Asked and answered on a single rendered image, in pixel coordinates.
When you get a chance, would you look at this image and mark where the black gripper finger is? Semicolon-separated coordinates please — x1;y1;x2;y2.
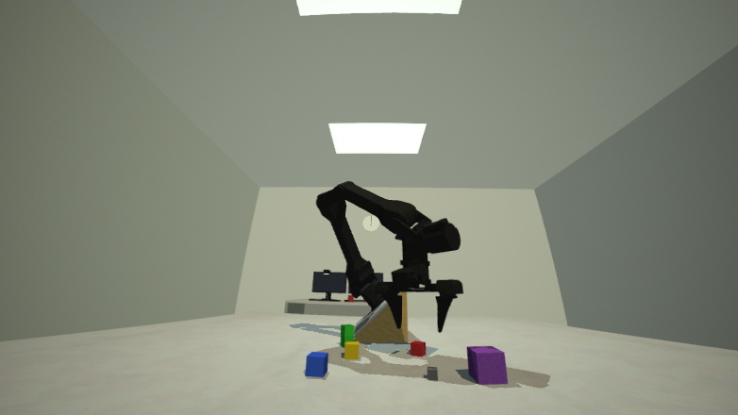
435;296;457;333
380;295;402;328

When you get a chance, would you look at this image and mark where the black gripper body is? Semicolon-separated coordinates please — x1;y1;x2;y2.
376;254;463;296

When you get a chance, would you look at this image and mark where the purple block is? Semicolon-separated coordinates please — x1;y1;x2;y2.
467;346;508;385

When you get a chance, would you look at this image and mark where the green block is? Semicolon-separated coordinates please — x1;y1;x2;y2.
341;324;355;337
340;335;355;348

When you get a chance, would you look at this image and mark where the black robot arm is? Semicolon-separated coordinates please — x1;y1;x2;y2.
315;181;461;311

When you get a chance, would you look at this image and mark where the blue block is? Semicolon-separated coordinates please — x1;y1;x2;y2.
305;352;328;378

